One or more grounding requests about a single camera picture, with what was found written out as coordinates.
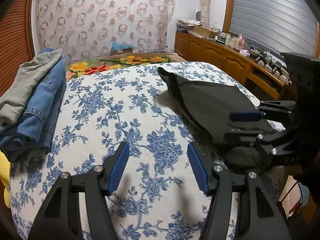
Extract colourful floral blanket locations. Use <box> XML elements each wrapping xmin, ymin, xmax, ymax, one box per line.
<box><xmin>66</xmin><ymin>53</ymin><xmax>175</xmax><ymax>81</ymax></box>

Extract sheer pink circle-pattern curtain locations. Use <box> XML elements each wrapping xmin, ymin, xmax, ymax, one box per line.
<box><xmin>36</xmin><ymin>0</ymin><xmax>175</xmax><ymax>62</ymax></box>

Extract yellow plush toy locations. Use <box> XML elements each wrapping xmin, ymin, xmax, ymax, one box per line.
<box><xmin>0</xmin><ymin>152</ymin><xmax>11</xmax><ymax>209</ymax></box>

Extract black shorts with white logo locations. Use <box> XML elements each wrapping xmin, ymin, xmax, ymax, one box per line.
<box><xmin>157</xmin><ymin>67</ymin><xmax>274</xmax><ymax>173</ymax></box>

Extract open cardboard box on sideboard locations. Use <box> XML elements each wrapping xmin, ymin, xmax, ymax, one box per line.
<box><xmin>193</xmin><ymin>26</ymin><xmax>219</xmax><ymax>38</ymax></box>

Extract brown louvered wardrobe door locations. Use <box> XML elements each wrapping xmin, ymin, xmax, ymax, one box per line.
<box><xmin>1</xmin><ymin>0</ymin><xmax>35</xmax><ymax>94</ymax></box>

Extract folded blue denim jeans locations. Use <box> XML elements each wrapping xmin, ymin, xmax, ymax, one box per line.
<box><xmin>1</xmin><ymin>53</ymin><xmax>67</xmax><ymax>163</ymax></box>

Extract long wooden sideboard cabinet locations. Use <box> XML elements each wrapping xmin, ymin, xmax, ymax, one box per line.
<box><xmin>174</xmin><ymin>31</ymin><xmax>296</xmax><ymax>100</ymax></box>

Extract pink bottle on sideboard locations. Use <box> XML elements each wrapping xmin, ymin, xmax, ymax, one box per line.
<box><xmin>234</xmin><ymin>34</ymin><xmax>245</xmax><ymax>51</ymax></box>

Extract stack of papers on sideboard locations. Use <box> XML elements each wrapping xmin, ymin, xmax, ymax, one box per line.
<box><xmin>176</xmin><ymin>18</ymin><xmax>202</xmax><ymax>32</ymax></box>

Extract grey window roller blind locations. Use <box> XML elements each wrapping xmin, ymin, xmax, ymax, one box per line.
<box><xmin>230</xmin><ymin>0</ymin><xmax>317</xmax><ymax>55</ymax></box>

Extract beige tied side curtain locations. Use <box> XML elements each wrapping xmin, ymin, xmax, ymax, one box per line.
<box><xmin>198</xmin><ymin>0</ymin><xmax>214</xmax><ymax>26</ymax></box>

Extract cardboard box with blue item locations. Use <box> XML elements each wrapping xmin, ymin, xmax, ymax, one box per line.
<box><xmin>110</xmin><ymin>42</ymin><xmax>133</xmax><ymax>56</ymax></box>

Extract blue floral white bedsheet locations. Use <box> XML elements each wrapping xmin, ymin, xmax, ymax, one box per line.
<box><xmin>8</xmin><ymin>61</ymin><xmax>286</xmax><ymax>240</ymax></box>

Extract folded grey-green pants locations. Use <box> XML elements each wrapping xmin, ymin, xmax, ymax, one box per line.
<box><xmin>1</xmin><ymin>48</ymin><xmax>63</xmax><ymax>125</ymax></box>

